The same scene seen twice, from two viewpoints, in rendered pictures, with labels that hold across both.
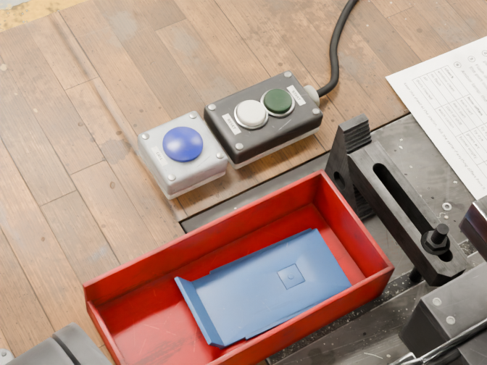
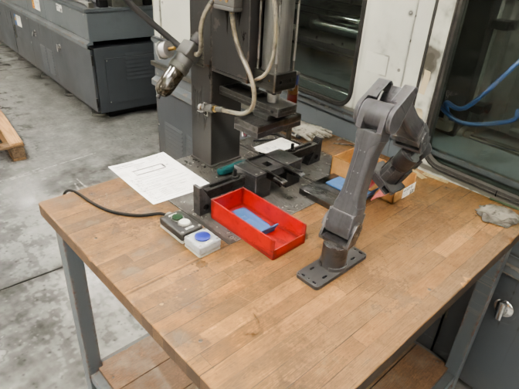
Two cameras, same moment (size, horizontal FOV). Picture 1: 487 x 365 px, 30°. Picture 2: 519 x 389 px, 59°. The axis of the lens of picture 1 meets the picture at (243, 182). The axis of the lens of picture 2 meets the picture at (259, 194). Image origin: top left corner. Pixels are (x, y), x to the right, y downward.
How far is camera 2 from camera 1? 112 cm
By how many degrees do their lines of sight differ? 68
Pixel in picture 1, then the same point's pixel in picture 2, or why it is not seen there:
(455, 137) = (178, 191)
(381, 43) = (135, 206)
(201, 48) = (143, 248)
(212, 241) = (240, 228)
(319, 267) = (239, 212)
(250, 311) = (259, 224)
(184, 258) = (248, 235)
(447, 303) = (256, 173)
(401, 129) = (176, 201)
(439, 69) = (147, 194)
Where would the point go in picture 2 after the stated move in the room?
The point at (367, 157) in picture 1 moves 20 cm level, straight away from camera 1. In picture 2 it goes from (207, 187) to (139, 179)
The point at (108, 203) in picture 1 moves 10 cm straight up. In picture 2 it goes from (226, 262) to (227, 228)
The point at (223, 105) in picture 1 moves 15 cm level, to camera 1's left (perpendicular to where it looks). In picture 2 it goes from (181, 230) to (175, 267)
